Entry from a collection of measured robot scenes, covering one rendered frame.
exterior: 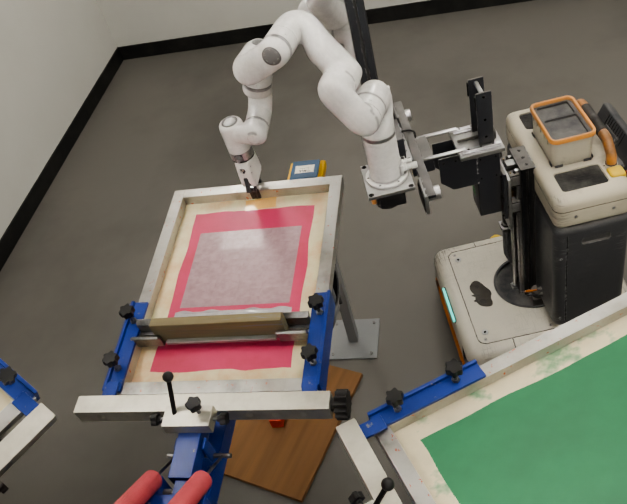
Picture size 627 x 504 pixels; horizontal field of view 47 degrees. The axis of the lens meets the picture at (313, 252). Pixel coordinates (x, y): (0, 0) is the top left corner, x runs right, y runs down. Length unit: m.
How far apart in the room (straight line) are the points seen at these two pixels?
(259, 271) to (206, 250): 0.22
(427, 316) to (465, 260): 0.34
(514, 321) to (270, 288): 1.09
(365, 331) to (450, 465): 1.57
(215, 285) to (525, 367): 0.93
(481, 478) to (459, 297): 1.32
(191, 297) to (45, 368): 1.68
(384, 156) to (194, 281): 0.69
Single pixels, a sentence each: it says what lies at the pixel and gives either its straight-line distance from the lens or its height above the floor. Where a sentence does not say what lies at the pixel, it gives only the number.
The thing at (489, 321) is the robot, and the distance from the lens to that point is 2.86.
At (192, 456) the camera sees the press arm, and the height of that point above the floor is 1.05.
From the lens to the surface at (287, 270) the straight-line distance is 2.16.
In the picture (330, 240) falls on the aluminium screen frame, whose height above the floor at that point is 1.05.
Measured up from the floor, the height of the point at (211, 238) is 1.02.
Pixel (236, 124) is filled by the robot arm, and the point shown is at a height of 1.34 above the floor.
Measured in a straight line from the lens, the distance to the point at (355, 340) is 3.21.
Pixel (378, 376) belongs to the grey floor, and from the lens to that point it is 3.10.
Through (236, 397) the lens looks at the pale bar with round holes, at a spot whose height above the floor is 1.06.
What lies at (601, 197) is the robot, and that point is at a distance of 2.42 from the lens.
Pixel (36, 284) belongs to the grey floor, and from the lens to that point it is 4.26.
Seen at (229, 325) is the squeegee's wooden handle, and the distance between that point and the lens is 1.97.
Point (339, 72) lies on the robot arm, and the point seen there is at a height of 1.54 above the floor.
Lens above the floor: 2.49
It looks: 43 degrees down
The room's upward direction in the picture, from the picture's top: 17 degrees counter-clockwise
